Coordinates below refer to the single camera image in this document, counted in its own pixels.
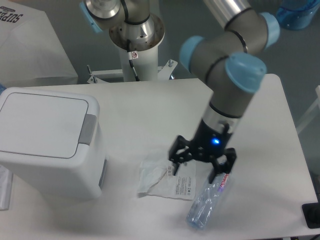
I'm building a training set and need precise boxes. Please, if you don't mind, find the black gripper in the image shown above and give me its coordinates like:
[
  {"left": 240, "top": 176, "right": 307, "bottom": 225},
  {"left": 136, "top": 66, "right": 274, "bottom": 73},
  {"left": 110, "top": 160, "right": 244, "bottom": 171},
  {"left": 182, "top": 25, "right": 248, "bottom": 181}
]
[{"left": 168, "top": 120, "right": 237, "bottom": 184}]

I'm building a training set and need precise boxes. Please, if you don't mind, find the white push-button trash can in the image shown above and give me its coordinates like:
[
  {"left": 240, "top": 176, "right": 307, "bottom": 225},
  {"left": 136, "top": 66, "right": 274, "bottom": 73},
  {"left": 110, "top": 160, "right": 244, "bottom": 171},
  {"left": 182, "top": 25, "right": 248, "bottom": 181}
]
[{"left": 0, "top": 87, "right": 106, "bottom": 199}]

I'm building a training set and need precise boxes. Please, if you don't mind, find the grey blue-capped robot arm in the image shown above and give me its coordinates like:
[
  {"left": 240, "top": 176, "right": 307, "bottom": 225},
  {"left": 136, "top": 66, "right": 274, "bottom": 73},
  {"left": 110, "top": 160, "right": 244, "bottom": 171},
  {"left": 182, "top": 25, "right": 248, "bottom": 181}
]
[{"left": 80, "top": 0, "right": 280, "bottom": 184}]

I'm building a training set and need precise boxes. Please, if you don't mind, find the clear plastic bag with label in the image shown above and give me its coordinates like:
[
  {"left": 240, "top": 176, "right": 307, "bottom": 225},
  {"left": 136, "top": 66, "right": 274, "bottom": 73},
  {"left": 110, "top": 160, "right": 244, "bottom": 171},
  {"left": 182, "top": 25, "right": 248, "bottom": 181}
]
[{"left": 137, "top": 148, "right": 196, "bottom": 201}]

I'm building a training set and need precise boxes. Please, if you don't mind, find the clear plastic water bottle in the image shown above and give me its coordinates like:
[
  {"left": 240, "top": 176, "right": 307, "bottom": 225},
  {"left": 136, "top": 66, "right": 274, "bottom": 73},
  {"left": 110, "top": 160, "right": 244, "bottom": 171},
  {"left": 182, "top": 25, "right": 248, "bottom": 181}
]
[{"left": 186, "top": 173, "right": 230, "bottom": 229}]

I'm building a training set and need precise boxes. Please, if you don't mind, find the black device at table edge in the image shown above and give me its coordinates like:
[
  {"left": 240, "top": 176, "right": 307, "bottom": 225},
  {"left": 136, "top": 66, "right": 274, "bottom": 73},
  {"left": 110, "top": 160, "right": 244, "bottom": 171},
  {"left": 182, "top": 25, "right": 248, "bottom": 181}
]
[{"left": 301, "top": 202, "right": 320, "bottom": 229}]

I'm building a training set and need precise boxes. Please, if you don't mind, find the blue translucent plastic container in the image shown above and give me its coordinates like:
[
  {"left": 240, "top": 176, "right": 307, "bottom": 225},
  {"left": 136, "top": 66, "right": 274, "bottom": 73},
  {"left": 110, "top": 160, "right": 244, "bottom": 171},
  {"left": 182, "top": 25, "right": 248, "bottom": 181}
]
[{"left": 275, "top": 0, "right": 320, "bottom": 30}]

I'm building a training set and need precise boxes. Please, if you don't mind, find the white paper sheet at left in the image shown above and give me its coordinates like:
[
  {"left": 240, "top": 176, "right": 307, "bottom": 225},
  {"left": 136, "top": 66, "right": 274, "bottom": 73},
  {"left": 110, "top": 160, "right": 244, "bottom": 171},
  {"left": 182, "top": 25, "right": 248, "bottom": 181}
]
[{"left": 0, "top": 165, "right": 13, "bottom": 211}]

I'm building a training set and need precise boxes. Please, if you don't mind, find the white metal base frame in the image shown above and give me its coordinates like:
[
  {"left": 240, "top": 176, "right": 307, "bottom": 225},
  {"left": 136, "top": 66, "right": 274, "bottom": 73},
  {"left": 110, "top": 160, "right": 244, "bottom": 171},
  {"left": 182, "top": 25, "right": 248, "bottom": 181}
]
[{"left": 87, "top": 59, "right": 178, "bottom": 84}]

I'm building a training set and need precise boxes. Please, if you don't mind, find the black cable on pedestal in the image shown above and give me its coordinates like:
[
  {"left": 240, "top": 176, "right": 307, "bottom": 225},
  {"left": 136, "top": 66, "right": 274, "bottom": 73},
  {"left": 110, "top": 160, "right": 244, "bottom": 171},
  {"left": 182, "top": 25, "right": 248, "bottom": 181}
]
[{"left": 125, "top": 39, "right": 141, "bottom": 82}]

